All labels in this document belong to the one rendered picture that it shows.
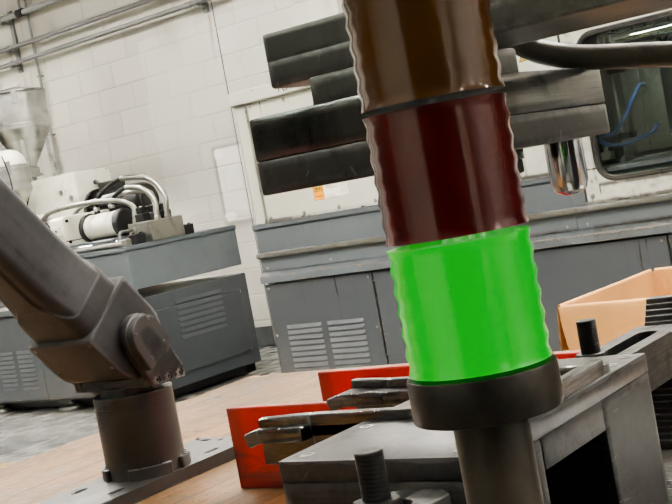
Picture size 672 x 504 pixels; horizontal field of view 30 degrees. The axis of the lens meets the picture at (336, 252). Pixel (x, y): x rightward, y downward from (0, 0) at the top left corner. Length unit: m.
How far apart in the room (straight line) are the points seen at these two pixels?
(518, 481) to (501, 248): 0.06
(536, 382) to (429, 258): 0.04
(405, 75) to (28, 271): 0.63
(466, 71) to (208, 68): 9.27
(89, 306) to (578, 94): 0.43
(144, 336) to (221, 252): 7.07
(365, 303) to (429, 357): 6.02
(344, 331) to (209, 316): 1.61
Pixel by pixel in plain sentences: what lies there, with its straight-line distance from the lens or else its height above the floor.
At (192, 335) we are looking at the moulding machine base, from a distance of 7.75.
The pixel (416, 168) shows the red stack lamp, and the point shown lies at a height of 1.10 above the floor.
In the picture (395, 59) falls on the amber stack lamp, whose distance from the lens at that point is 0.31.
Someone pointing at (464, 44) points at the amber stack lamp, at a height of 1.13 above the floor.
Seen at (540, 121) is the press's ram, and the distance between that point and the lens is 0.62.
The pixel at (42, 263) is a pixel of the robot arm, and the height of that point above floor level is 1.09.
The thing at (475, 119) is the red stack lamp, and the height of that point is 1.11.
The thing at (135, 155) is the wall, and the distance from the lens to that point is 10.21.
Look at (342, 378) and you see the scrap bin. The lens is 0.99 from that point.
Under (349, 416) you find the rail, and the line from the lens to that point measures 0.64.
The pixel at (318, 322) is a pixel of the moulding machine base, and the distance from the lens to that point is 6.55.
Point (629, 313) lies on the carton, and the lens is 2.97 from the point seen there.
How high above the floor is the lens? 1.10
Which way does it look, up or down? 3 degrees down
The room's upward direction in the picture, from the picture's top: 10 degrees counter-clockwise
